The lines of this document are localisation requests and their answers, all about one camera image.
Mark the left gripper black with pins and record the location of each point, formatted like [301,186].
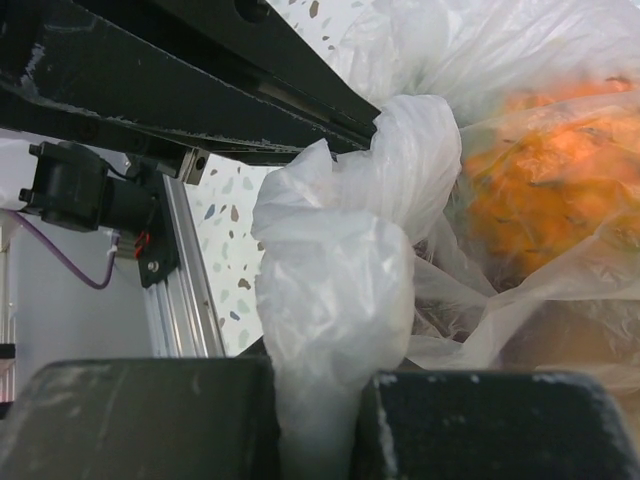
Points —
[157,78]

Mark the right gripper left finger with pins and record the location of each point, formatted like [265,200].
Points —
[173,418]

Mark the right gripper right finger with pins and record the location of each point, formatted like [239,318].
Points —
[490,425]

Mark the brown fake kiwi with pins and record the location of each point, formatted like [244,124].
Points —
[599,338]

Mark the clear printed plastic bag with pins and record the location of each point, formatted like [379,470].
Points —
[366,266]

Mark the orange fake pineapple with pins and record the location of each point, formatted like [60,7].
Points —
[552,170]

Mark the aluminium frame rail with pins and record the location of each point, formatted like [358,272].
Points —
[180,309]

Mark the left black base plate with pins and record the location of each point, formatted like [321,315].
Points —
[73,189]

